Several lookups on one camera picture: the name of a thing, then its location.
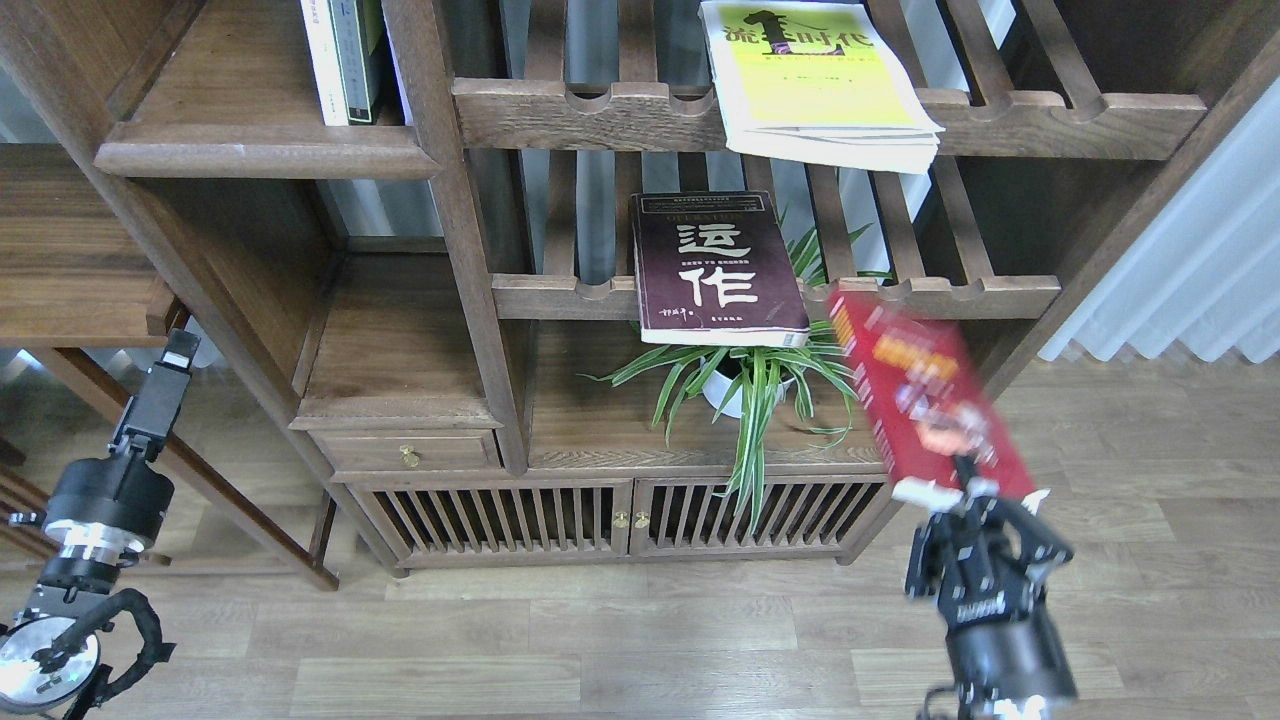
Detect green spider plant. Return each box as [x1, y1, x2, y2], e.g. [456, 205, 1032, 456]
[584, 205, 896, 509]

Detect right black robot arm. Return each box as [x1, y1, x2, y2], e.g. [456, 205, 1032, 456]
[904, 455, 1078, 719]

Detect dark green spine book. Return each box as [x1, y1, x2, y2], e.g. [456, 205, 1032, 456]
[329, 1, 387, 126]

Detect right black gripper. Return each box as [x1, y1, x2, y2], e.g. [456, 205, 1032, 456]
[905, 454, 1073, 632]

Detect wooden side table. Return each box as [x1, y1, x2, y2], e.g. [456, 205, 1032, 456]
[1, 143, 338, 591]

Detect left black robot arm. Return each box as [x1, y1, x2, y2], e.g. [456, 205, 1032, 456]
[1, 329, 198, 719]

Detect brass drawer knob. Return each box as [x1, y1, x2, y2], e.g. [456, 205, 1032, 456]
[399, 445, 421, 468]

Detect dark maroon book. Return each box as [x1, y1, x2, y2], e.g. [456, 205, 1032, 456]
[631, 191, 810, 348]

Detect yellow green cover book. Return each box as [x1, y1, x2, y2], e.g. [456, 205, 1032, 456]
[700, 1, 941, 174]

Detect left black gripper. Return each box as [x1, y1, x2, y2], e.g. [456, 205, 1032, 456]
[44, 329, 200, 551]

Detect red cover book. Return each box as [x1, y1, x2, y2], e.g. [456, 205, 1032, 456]
[829, 291, 1048, 512]

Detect white spine book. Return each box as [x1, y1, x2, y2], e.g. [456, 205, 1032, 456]
[300, 0, 349, 126]

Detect white plant pot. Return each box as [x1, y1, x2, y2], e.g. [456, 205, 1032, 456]
[701, 357, 796, 419]

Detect brass cabinet door knobs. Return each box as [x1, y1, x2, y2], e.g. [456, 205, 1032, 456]
[611, 511, 652, 530]

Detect white curtain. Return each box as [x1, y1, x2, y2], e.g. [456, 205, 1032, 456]
[1039, 85, 1279, 363]

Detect dark wooden bookshelf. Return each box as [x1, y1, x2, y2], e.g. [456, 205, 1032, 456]
[3, 1, 1277, 574]

